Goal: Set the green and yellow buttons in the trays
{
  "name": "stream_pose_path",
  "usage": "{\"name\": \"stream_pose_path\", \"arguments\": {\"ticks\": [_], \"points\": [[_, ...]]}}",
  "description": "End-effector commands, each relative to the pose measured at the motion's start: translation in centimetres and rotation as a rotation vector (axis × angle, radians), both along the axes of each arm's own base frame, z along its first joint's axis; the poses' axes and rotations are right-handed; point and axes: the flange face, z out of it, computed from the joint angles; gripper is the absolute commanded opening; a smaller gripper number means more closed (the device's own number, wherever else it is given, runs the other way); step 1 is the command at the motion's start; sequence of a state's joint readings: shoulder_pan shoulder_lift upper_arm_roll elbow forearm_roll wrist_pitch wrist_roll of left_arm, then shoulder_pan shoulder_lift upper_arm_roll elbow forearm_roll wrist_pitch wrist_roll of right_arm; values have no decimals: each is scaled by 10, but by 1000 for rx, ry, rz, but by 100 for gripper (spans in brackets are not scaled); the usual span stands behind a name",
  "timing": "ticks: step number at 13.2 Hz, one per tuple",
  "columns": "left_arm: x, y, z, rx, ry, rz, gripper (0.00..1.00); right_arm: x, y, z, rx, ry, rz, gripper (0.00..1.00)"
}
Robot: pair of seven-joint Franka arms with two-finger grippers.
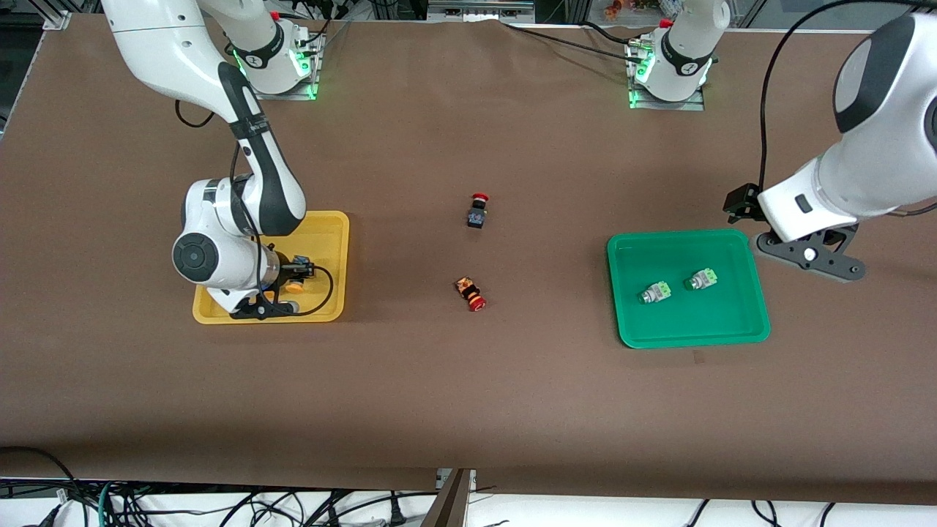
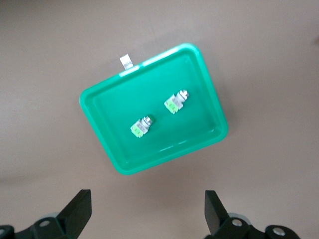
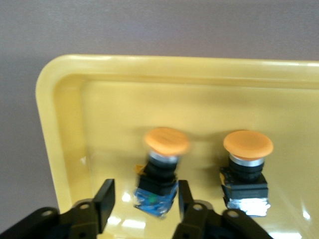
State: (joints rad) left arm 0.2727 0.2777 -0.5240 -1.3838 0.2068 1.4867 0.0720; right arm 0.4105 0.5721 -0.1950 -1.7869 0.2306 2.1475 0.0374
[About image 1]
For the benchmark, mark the aluminium frame rail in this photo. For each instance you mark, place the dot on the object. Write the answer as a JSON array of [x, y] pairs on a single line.
[[479, 9]]

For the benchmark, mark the green push button switch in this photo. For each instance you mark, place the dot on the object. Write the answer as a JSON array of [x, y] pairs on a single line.
[[701, 279], [655, 293]]

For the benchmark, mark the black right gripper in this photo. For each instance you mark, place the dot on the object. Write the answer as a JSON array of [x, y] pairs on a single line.
[[280, 268]]

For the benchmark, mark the metal table leg bracket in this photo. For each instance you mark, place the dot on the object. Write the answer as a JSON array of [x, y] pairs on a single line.
[[454, 501]]

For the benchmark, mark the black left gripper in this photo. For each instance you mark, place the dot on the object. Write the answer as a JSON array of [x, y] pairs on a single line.
[[742, 201]]

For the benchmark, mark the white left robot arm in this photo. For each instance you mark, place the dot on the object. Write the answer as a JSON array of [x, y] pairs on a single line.
[[878, 168]]

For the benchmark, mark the colourful background items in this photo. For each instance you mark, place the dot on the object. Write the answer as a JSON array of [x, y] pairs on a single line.
[[629, 7]]

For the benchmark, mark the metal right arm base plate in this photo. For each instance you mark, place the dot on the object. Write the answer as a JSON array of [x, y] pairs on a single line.
[[313, 73]]

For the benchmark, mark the green plastic tray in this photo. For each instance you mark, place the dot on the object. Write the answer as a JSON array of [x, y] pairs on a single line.
[[688, 322]]

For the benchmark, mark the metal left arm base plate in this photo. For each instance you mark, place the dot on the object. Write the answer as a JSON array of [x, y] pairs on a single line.
[[637, 99]]

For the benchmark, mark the red push button switch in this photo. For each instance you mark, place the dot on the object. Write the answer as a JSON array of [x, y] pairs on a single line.
[[470, 293], [478, 212]]

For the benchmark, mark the yellow plastic tray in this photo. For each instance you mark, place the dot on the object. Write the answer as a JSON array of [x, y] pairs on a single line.
[[326, 234]]

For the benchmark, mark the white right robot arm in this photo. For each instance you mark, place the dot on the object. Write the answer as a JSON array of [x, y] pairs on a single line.
[[198, 256]]

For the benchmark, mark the brown table cover sheet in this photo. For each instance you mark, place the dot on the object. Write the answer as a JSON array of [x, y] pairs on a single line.
[[468, 410]]

